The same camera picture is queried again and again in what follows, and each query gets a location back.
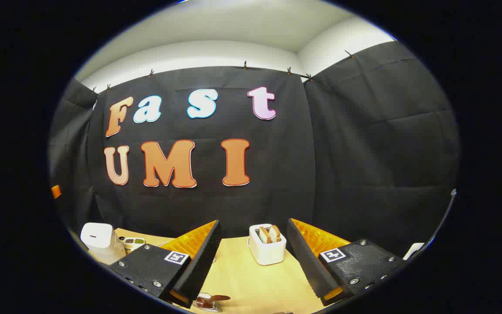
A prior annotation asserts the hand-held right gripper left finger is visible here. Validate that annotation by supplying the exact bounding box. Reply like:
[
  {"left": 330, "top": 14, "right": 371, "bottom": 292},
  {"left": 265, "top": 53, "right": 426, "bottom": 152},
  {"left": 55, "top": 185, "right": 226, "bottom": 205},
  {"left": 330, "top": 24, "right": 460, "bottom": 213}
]
[{"left": 109, "top": 220, "right": 223, "bottom": 308}]

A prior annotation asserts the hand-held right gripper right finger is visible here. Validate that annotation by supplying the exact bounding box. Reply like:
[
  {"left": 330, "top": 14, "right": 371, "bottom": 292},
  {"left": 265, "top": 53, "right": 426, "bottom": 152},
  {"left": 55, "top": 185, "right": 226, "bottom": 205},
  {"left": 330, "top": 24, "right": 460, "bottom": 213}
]
[{"left": 287, "top": 218, "right": 408, "bottom": 307}]

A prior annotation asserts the brown wooden spoon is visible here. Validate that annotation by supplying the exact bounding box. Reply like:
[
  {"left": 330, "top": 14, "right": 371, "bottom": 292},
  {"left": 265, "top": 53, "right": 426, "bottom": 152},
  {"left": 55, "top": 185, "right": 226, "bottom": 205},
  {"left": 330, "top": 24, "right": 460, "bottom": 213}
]
[{"left": 197, "top": 293, "right": 231, "bottom": 310}]

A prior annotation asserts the white rice cooker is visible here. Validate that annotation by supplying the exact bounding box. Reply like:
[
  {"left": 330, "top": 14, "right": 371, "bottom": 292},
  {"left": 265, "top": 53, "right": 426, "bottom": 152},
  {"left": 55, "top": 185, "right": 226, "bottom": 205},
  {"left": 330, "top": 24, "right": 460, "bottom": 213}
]
[{"left": 80, "top": 222, "right": 126, "bottom": 265}]

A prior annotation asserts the white toaster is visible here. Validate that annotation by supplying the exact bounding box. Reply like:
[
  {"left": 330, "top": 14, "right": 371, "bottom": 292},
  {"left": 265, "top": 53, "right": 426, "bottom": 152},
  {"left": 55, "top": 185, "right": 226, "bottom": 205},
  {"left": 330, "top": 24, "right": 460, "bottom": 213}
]
[{"left": 248, "top": 224, "right": 287, "bottom": 266}]

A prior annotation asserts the small divided condiment dish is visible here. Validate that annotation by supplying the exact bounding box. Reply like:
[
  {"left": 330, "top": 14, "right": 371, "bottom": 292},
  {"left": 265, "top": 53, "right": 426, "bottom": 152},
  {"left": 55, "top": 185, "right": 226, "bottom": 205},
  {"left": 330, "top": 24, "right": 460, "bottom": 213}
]
[{"left": 122, "top": 237, "right": 146, "bottom": 251}]

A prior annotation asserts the white flat panel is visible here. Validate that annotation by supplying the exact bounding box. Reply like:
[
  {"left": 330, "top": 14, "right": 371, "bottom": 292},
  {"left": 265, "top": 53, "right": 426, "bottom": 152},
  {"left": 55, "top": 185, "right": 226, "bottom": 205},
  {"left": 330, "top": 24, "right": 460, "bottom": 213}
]
[{"left": 403, "top": 242, "right": 426, "bottom": 261}]

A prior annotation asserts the black backdrop cloth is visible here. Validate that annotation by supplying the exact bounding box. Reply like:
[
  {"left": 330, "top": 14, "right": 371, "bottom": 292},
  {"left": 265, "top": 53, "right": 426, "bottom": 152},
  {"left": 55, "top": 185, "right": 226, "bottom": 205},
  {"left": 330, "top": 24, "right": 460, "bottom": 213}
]
[{"left": 48, "top": 41, "right": 460, "bottom": 258}]

